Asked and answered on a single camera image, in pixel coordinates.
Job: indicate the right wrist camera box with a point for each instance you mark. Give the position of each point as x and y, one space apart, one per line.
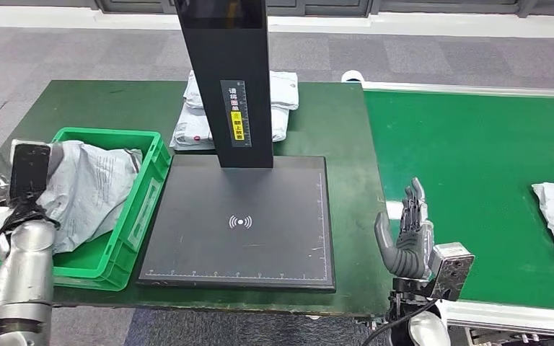
451 270

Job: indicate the grey framed glass partition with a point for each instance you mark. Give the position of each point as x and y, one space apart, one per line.
401 7

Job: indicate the green conveyor belt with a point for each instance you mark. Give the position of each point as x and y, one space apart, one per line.
473 167

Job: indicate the white label on crate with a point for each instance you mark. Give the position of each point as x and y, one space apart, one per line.
144 215

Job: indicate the ruler sticker with yellow patch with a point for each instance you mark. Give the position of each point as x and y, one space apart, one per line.
235 110

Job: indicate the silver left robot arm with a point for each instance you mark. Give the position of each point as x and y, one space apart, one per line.
23 277

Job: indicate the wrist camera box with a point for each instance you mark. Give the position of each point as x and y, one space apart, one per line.
29 169
451 270

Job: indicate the folded grey mailer bag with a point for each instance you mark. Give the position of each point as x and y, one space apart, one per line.
284 90

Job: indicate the black inbound scanner machine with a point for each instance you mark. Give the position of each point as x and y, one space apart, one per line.
277 229

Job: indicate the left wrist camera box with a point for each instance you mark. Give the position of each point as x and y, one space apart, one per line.
29 169

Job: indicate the grey mailer bag red mark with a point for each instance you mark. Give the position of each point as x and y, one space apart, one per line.
188 129

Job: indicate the green plastic crate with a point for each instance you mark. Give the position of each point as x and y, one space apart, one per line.
90 267

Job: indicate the white conveyor end roller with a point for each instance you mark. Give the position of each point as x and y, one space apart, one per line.
351 76

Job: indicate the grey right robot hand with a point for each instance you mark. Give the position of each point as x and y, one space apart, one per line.
411 248

